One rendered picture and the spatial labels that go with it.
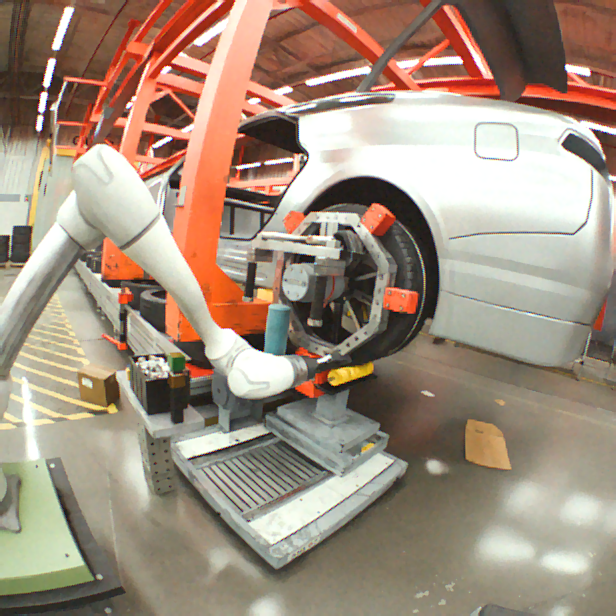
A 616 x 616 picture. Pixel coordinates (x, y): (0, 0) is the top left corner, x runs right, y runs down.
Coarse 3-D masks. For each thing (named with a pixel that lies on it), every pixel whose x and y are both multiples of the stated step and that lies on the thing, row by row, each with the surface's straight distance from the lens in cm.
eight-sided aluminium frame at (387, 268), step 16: (304, 224) 130; (320, 224) 131; (352, 224) 114; (368, 240) 110; (288, 256) 139; (384, 256) 106; (384, 272) 105; (384, 288) 105; (288, 304) 139; (384, 320) 110; (304, 336) 133; (352, 336) 113; (368, 336) 109; (320, 352) 123; (336, 352) 118
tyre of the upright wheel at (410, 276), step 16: (336, 208) 131; (352, 208) 127; (368, 208) 123; (384, 240) 116; (400, 240) 114; (416, 240) 129; (400, 256) 113; (416, 256) 118; (400, 272) 112; (416, 272) 115; (400, 288) 112; (416, 288) 114; (432, 288) 130; (416, 304) 116; (400, 320) 112; (416, 320) 121; (384, 336) 115; (400, 336) 117; (352, 352) 124; (368, 352) 120; (384, 352) 120
